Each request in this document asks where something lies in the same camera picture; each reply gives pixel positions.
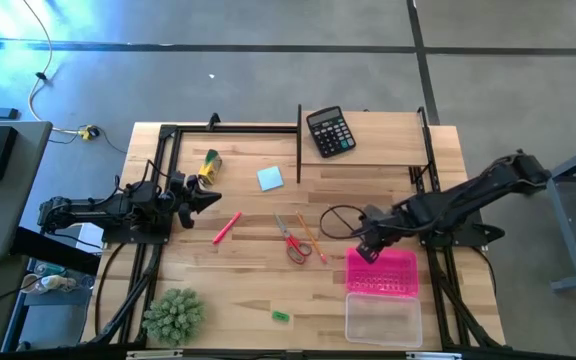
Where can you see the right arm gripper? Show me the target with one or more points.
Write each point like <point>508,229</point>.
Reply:
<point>379,222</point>

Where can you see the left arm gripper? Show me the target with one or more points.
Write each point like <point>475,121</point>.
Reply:
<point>185,190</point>

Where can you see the yellow green crayon box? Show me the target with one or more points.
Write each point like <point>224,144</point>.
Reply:
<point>210,167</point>

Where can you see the clear pencil box pink lid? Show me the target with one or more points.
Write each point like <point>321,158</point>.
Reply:
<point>383,275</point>

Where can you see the orange pencil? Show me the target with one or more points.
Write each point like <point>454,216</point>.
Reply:
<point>311,237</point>

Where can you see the blue sticky note pad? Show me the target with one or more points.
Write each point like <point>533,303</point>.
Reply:
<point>270,178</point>

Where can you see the green eraser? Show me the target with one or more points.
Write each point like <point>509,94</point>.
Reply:
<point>280,316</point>

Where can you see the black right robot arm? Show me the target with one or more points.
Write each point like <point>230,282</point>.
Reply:
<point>443,205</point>

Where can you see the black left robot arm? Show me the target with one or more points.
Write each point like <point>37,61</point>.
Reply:
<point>93,207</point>

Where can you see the wooden shelf with black legs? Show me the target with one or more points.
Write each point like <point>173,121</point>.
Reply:
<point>388,140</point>

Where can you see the black desk calculator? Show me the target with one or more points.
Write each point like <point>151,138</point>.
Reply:
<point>330,132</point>

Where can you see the white box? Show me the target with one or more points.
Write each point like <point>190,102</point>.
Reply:
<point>90,235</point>

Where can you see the green artificial plant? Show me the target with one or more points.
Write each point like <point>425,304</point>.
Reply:
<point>174,317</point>

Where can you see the yellow plug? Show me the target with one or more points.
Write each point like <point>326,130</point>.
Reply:
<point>88,133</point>

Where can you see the black beam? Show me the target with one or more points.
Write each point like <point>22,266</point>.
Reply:
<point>53,250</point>

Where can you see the plastic bottle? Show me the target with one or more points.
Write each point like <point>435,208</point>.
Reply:
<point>55,284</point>

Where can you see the black aluminium table frame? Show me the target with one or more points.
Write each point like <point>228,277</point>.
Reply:
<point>238,129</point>

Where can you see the silver metal bracket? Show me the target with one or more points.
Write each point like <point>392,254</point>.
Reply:
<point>433,356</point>
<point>153,354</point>

